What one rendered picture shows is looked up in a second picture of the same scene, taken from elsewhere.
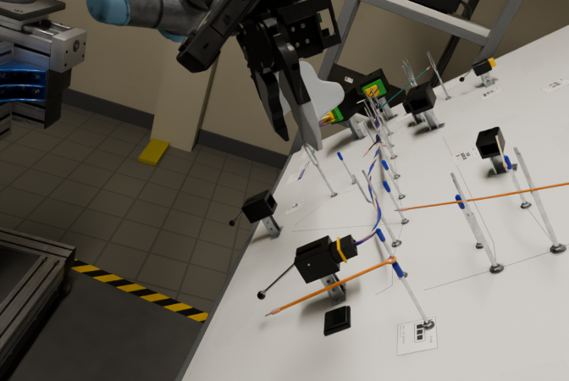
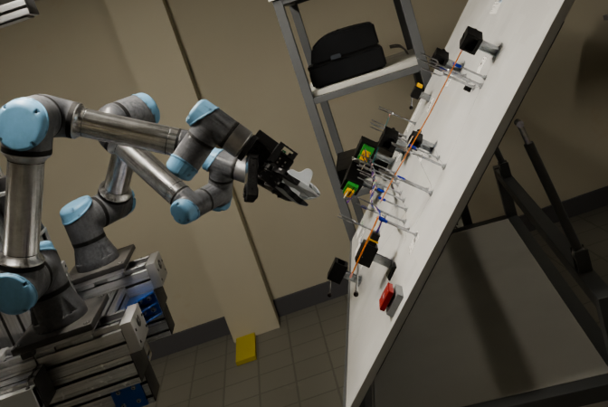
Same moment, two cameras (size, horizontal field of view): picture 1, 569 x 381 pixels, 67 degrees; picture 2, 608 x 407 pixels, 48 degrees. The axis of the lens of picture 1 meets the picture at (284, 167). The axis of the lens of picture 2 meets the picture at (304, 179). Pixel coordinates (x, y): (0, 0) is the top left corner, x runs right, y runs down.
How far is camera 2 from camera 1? 116 cm
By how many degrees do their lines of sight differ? 15
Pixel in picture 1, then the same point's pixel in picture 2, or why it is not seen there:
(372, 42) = (371, 108)
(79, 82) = not seen: hidden behind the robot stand
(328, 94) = (306, 175)
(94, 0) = (178, 214)
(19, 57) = (131, 294)
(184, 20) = (223, 194)
